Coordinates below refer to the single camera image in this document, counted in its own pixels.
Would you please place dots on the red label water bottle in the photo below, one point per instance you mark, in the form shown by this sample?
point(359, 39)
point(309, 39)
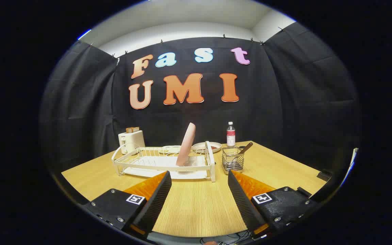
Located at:
point(230, 137)

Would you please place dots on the red food slices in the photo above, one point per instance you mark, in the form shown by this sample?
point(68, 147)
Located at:
point(213, 147)

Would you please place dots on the black table bracket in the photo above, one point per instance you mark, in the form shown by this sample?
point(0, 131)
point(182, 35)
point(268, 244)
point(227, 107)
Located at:
point(304, 191)
point(323, 175)

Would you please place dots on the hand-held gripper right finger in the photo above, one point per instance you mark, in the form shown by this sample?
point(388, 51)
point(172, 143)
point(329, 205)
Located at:
point(245, 204)

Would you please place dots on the pink plate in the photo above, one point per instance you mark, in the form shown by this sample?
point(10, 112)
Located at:
point(186, 146)

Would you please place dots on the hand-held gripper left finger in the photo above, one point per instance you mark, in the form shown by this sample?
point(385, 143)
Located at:
point(157, 204)

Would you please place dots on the white toaster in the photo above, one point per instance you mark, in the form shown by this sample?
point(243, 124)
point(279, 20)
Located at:
point(131, 139)

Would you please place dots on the round white food plate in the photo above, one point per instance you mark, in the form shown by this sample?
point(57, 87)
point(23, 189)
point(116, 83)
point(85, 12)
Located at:
point(217, 146)

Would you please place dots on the white drip tray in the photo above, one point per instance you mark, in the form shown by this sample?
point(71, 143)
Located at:
point(138, 172)

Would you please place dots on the white two-compartment sauce dish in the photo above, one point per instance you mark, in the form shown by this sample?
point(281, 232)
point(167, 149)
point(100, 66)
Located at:
point(170, 148)

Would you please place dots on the black backdrop cloth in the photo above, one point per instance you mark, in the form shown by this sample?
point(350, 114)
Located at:
point(284, 102)

